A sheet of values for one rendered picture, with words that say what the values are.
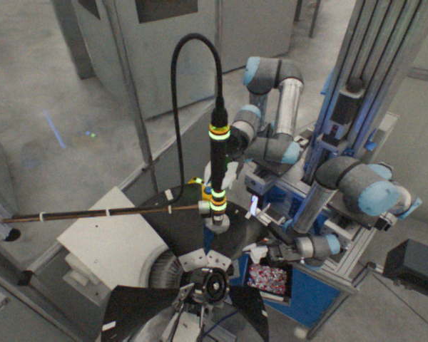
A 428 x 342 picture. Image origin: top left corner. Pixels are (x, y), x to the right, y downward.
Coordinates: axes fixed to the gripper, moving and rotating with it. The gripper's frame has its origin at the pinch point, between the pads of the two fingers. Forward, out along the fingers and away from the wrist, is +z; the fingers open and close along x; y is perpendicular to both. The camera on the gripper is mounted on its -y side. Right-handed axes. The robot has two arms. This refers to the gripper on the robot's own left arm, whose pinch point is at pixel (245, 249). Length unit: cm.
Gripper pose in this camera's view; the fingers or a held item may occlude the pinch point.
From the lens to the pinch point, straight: 110.1
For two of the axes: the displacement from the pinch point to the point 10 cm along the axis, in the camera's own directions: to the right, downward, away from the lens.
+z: -9.9, 1.0, -0.8
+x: 0.0, 6.2, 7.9
